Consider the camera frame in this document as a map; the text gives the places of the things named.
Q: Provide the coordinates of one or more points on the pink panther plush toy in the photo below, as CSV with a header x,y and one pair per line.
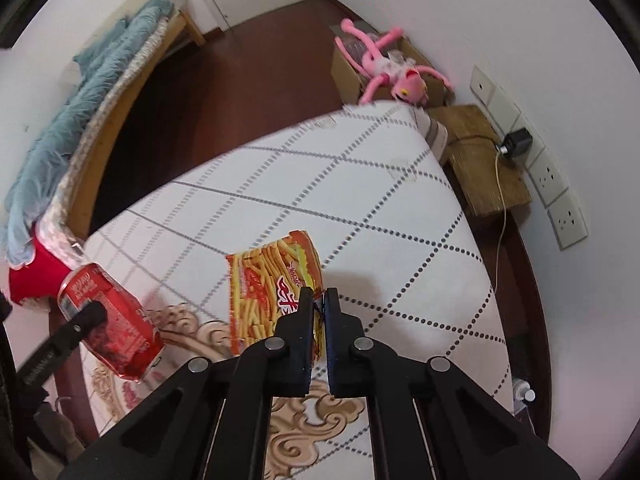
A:
x,y
402,76

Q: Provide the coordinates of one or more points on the black power adapter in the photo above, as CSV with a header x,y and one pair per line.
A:
x,y
516,143

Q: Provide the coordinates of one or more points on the pink patterned mattress cover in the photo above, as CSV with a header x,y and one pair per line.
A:
x,y
52,231

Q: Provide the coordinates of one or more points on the red bed sheet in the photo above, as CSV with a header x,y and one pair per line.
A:
x,y
42,278

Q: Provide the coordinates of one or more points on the light blue duvet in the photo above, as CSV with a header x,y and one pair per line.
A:
x,y
101,65

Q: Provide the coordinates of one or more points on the wooden stool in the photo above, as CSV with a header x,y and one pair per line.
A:
x,y
487,183

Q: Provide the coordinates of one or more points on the white wall socket strip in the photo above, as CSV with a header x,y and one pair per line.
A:
x,y
562,205

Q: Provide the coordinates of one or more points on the orange fries snack bag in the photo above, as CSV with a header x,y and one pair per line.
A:
x,y
265,284

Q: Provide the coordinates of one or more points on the white grid tablecloth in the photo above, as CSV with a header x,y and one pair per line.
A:
x,y
354,200

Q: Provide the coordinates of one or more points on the red soda can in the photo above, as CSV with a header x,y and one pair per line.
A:
x,y
128,342

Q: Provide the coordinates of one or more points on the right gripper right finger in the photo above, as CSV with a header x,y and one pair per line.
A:
x,y
429,420

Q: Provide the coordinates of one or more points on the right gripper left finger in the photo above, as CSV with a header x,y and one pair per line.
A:
x,y
209,420

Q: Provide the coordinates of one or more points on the wooden bed frame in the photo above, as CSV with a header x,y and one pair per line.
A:
x,y
83,204

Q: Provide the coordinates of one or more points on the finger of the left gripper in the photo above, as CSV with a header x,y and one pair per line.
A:
x,y
53,353

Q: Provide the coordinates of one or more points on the cardboard box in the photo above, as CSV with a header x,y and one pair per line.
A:
x,y
350,84

